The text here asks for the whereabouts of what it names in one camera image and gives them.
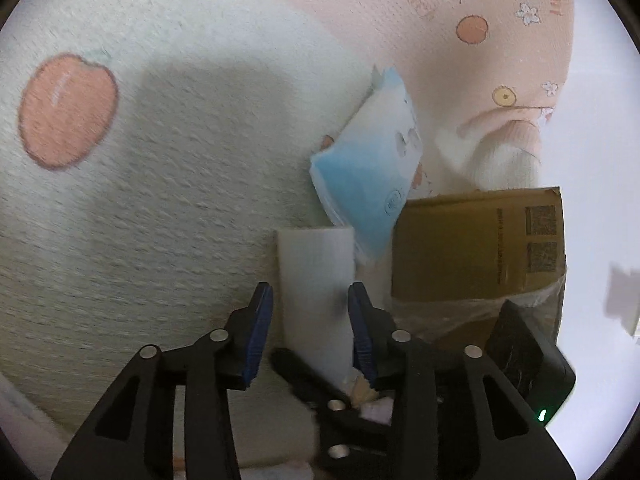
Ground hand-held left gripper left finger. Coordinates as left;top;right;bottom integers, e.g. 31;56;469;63
50;281;275;480

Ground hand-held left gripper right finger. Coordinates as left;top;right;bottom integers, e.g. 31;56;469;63
347;281;578;480

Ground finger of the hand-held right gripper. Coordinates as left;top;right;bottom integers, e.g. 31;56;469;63
271;347;359;412
320;410;396;468

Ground white paper roll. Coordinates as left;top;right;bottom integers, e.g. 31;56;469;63
276;226;357;383

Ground brown cardboard box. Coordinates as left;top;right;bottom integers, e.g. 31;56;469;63
389;186;569;356

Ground blue tissue packet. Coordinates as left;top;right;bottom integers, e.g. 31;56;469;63
309;66;426;267

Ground pink cartoon printed blanket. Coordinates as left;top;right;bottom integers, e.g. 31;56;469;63
0;0;576;476

